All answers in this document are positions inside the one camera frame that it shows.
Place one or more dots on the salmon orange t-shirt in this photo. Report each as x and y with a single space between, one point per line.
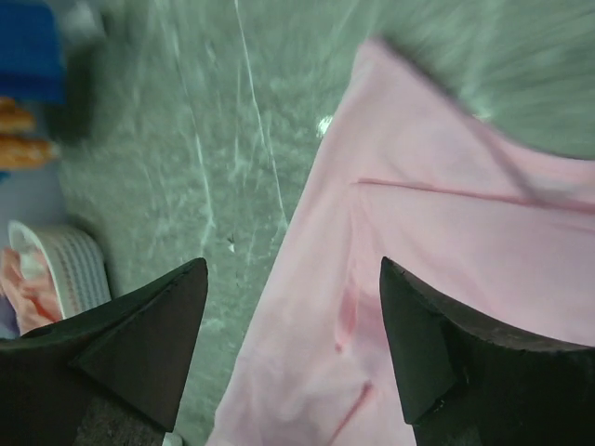
27 283

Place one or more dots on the white laundry basket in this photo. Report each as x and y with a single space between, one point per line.
74 260

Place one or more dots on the blue pleated skirt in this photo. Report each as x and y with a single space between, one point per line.
32 65

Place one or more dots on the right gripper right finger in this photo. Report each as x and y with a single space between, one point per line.
465 378

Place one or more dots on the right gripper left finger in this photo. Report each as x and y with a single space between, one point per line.
113 375

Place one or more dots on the pink t-shirt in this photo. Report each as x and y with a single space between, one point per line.
403 174

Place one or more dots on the orange tie-dye cloth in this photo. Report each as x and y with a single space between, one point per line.
20 148

